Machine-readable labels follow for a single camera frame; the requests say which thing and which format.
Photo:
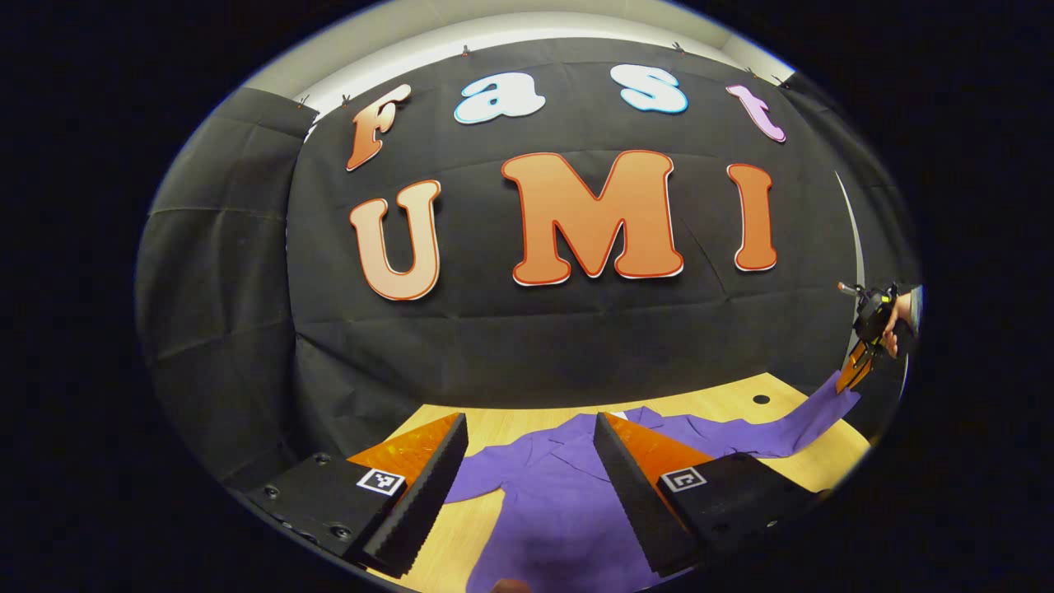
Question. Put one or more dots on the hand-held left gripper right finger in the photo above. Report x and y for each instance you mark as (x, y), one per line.
(638, 511)

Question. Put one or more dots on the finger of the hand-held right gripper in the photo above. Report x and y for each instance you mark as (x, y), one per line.
(846, 375)
(865, 362)

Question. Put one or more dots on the black backdrop cloth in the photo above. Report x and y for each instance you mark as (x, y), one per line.
(535, 346)

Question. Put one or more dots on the purple shirt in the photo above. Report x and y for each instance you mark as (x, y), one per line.
(560, 511)

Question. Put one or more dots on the white pole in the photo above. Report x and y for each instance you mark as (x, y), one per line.
(856, 247)

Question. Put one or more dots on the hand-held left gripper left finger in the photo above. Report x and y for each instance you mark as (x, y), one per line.
(428, 494)

